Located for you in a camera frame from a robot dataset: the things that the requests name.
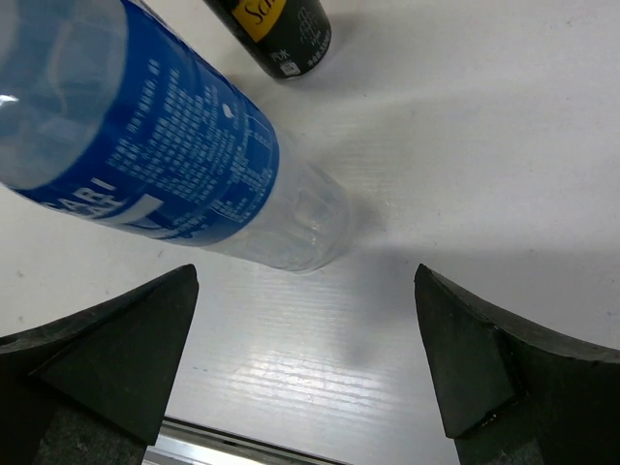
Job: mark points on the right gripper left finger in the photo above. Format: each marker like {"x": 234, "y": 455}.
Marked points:
{"x": 93, "y": 387}

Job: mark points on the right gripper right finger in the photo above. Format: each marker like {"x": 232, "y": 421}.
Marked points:
{"x": 511, "y": 391}

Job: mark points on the water bottle blue label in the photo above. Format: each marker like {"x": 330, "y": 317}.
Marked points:
{"x": 108, "y": 116}

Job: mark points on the black can front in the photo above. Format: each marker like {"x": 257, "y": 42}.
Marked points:
{"x": 287, "y": 38}

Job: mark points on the aluminium front rail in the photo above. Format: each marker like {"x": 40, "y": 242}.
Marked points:
{"x": 182, "y": 442}

